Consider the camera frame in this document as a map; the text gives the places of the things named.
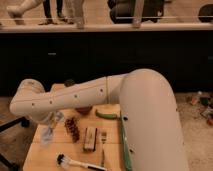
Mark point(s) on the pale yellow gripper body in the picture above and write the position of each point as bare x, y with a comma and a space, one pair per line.
56, 117

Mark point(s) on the light blue towel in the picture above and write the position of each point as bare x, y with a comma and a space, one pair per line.
47, 135

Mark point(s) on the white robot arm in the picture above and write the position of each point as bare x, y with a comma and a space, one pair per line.
150, 125

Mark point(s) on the purple bowl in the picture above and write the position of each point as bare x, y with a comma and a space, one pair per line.
84, 110

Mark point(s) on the brown grape bunch toy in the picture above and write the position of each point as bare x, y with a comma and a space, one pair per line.
72, 128

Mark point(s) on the dark metal can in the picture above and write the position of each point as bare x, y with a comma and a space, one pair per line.
69, 83

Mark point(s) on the black office chair base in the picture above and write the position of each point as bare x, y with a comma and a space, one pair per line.
9, 128

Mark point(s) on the brown chalkboard eraser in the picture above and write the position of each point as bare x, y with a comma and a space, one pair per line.
90, 139

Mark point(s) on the white dish brush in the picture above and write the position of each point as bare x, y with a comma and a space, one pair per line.
64, 161

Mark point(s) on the silver fork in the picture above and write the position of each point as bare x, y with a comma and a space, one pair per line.
103, 141

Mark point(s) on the green plastic tray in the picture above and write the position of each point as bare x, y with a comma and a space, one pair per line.
126, 155

